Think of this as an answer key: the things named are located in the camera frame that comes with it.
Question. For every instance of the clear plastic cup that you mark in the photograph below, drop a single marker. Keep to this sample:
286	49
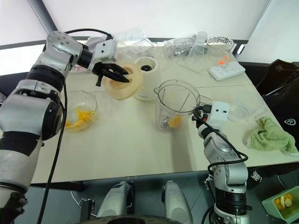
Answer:
245	107

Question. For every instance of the clear plastic sheet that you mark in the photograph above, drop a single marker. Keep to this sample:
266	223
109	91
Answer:
201	64

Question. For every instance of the silver robot right leg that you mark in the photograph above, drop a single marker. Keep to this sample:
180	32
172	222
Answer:
176	203

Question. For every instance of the clear plastic flask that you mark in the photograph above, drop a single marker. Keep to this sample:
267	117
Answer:
198	45

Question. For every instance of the clear blender jar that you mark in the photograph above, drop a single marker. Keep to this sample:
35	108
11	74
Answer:
172	100

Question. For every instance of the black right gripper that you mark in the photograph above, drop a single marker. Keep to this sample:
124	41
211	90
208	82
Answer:
201	115

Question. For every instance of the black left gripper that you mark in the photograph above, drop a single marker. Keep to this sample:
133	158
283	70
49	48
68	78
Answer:
101	70

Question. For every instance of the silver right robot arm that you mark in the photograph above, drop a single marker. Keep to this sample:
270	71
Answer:
226	168

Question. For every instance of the cream blender base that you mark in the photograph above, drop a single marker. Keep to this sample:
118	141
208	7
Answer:
149	77

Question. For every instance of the small orange object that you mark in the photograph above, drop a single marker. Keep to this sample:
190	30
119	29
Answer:
220	62

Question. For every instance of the green cloth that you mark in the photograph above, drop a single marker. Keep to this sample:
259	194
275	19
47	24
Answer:
271	137

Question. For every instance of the dark grey pillar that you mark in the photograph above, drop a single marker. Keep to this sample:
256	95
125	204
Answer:
43	14

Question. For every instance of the silver robot leg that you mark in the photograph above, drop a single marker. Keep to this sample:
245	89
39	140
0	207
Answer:
176	203
115	200

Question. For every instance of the cream blender lid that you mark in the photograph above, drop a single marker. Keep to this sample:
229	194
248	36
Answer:
134	81

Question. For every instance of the crumpled clear plastic bag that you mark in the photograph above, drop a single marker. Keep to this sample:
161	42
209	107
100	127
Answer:
135	40

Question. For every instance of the green bin with peels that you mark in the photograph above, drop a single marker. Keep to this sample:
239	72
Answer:
282	205

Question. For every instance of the black bag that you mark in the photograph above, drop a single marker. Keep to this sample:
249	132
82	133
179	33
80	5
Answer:
280	93

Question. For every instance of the silver foil tray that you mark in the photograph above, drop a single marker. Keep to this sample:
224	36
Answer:
220	41

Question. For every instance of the white power strip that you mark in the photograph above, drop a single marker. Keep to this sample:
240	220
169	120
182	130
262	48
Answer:
225	72

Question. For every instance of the plastic bag with red packs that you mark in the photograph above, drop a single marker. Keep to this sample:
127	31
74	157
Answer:
78	68

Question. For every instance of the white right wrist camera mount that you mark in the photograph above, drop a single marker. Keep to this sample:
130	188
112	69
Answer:
218	113

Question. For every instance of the silver robot left leg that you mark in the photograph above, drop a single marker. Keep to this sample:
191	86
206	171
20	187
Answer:
115	200

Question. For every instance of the black cap with white logo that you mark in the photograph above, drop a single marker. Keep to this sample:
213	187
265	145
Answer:
259	176

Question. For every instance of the clear bag with metal parts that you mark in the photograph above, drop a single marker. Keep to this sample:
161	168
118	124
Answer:
177	46

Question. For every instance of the black and white device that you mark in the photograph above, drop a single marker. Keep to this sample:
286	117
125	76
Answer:
240	49

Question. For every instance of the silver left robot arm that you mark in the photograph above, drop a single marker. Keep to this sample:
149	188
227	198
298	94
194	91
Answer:
35	112

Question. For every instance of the clear glass bowl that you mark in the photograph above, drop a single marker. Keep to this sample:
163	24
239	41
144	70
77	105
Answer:
80	102

